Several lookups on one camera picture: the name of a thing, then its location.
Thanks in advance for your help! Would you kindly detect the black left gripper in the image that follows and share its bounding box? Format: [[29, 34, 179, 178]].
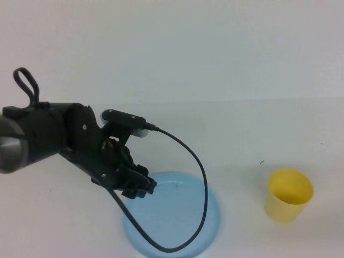
[[64, 103, 158, 200]]

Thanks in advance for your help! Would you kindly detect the light blue round plate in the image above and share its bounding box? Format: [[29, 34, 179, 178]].
[[122, 171, 223, 258]]

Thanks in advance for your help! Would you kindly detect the yellow plastic cup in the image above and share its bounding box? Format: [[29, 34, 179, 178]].
[[264, 168, 314, 224]]

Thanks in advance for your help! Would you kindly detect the black left camera mount bracket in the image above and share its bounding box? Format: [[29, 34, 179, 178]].
[[103, 122, 135, 147]]

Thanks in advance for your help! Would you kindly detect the black left camera cable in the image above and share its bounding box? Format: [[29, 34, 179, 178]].
[[109, 122, 211, 255]]

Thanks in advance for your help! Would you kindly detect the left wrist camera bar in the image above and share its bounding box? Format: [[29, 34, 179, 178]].
[[101, 109, 148, 138]]

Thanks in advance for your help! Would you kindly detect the black sleeved cable loop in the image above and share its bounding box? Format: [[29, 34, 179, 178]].
[[12, 67, 41, 108]]

